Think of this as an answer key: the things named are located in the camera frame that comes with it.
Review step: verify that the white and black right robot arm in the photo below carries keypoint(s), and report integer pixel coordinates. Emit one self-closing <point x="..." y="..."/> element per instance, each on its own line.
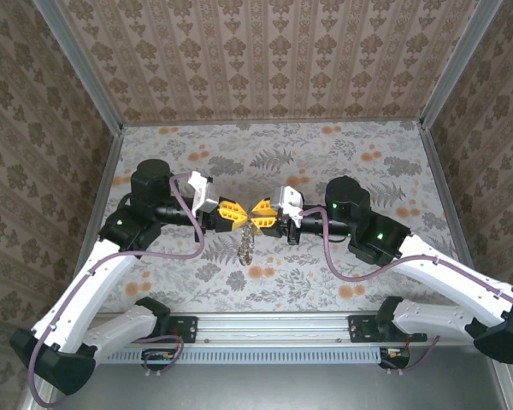
<point x="444" y="273"/>

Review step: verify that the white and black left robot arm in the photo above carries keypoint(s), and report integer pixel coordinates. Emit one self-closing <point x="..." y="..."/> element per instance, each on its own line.
<point x="90" y="282"/>

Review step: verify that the small electronics module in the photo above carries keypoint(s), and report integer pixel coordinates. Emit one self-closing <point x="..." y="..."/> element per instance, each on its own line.
<point x="395" y="358"/>
<point x="158" y="358"/>

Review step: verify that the grey metal panel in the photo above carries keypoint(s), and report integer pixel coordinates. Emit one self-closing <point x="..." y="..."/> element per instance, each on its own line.
<point x="282" y="388"/>

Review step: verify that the aluminium table side rail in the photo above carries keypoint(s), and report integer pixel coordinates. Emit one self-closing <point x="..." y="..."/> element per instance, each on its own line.
<point x="98" y="179"/>
<point x="442" y="183"/>

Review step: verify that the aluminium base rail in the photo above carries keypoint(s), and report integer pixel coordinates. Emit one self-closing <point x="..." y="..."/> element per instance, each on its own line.
<point x="273" y="329"/>

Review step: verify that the aluminium frame post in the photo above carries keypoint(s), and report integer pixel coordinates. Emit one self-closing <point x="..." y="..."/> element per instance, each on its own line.
<point x="457" y="64"/>
<point x="81" y="68"/>

